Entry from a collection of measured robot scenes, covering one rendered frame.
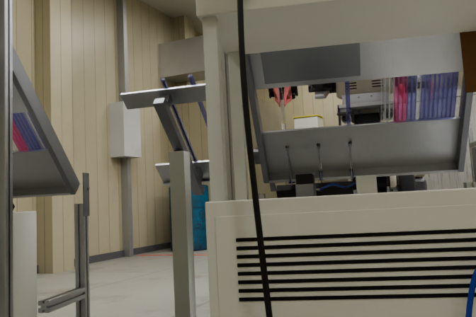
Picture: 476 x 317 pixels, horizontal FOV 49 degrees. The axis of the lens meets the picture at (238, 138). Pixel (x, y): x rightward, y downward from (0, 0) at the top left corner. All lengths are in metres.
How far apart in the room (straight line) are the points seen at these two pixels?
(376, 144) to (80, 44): 5.09
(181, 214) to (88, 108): 4.65
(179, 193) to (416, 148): 0.86
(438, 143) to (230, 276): 1.09
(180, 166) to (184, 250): 0.30
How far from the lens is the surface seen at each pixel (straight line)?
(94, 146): 6.50
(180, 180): 1.94
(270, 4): 1.10
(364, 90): 2.65
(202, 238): 7.03
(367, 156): 1.94
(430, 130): 1.90
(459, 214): 1.04
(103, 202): 6.56
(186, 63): 7.67
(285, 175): 1.96
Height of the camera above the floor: 0.62
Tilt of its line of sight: 7 degrees up
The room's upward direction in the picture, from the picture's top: 3 degrees counter-clockwise
